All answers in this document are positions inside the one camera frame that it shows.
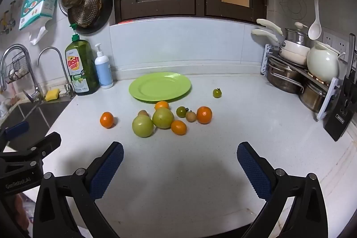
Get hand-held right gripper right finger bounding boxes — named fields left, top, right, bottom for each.
left=237, top=142, right=330, bottom=238

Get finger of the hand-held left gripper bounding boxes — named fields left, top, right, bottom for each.
left=0, top=131, right=62, bottom=163
left=0, top=121, right=30, bottom=148

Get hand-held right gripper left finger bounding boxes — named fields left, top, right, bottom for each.
left=33, top=141, right=125, bottom=238

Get green apple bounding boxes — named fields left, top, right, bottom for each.
left=152, top=108, right=175, bottom=129
left=132, top=115, right=154, bottom=138

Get large orange mandarin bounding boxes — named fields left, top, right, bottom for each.
left=197, top=106, right=213, bottom=124

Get green plate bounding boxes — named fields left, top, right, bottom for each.
left=129, top=72, right=192, bottom=103

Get steel sink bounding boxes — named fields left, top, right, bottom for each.
left=0, top=100, right=70, bottom=131

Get yellow sponge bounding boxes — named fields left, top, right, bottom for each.
left=45, top=89, right=61, bottom=102

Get tall chrome faucet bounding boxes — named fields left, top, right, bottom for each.
left=0, top=44, right=45, bottom=103

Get green dish soap bottle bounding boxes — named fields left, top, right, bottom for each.
left=65, top=24, right=100, bottom=96

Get thin chrome faucet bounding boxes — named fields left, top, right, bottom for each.
left=37, top=46, right=76, bottom=99

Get white blue pump bottle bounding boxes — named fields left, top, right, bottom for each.
left=94, top=43, right=114, bottom=89

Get white pot rack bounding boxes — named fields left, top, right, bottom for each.
left=261, top=44, right=342, bottom=120

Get black knife block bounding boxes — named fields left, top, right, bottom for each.
left=324, top=33, right=357, bottom=142

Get cream pan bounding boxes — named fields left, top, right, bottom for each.
left=251, top=29, right=309, bottom=66
left=256, top=19, right=311, bottom=53

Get white ceramic jug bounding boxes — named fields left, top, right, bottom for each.
left=307, top=42, right=346, bottom=83

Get plastic bag package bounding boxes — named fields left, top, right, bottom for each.
left=19, top=0, right=61, bottom=45

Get copper strainer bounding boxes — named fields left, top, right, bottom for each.
left=68, top=0, right=101, bottom=28

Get steel pot with lid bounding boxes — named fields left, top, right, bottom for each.
left=284, top=28, right=310, bottom=46

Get white ladle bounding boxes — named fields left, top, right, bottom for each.
left=307, top=0, right=322, bottom=40

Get wire sink basket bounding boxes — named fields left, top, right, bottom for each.
left=1, top=52, right=30, bottom=84

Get wall outlets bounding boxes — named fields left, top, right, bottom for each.
left=321, top=32, right=349, bottom=53

